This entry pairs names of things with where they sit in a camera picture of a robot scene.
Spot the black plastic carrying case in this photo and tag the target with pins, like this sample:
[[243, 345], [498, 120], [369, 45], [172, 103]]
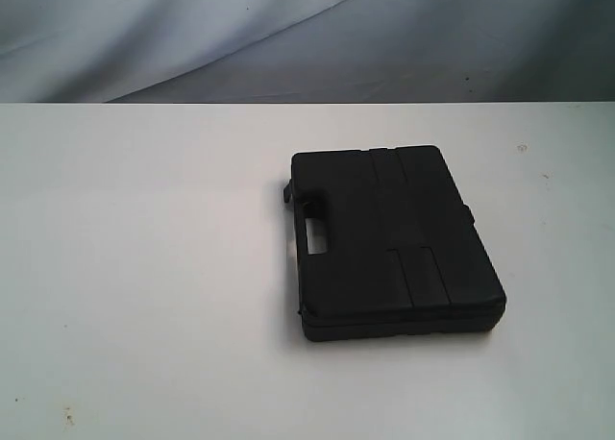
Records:
[[386, 246]]

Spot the grey fabric backdrop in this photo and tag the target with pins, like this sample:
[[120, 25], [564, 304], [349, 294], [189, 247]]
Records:
[[306, 51]]

